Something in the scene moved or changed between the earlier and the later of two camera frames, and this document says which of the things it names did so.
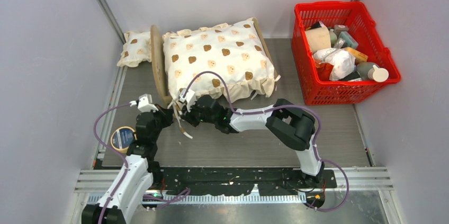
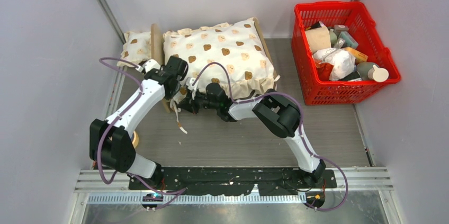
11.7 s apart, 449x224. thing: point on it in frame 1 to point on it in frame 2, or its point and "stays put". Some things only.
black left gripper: (165, 114) to (171, 95)
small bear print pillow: (137, 48) stays put
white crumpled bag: (343, 62) stays put
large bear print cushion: (231, 61) stays put
